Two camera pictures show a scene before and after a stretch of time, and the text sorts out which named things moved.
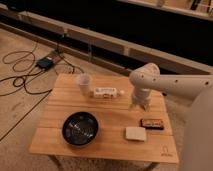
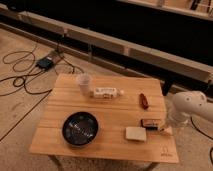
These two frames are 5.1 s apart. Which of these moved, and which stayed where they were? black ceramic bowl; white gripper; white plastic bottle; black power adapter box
Moved: white gripper
Stayed: black power adapter box; white plastic bottle; black ceramic bowl
